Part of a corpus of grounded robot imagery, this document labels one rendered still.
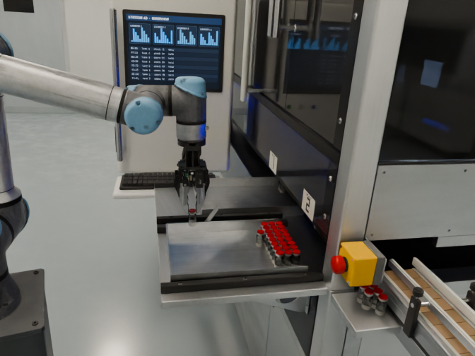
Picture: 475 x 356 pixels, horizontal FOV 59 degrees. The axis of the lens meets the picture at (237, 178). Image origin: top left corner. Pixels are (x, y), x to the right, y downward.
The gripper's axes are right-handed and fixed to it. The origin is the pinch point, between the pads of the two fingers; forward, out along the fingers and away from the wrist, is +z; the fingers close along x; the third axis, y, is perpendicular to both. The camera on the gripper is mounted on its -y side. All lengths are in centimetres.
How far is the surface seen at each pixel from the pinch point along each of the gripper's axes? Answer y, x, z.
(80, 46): -523, -124, -16
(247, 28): -50, 23, -47
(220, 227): -5.4, 8.7, 9.1
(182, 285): 22.7, -3.6, 9.4
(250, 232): -4.5, 17.6, 10.8
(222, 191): -34.8, 12.6, 9.6
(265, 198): -28.8, 27.4, 10.2
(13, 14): -516, -203, -54
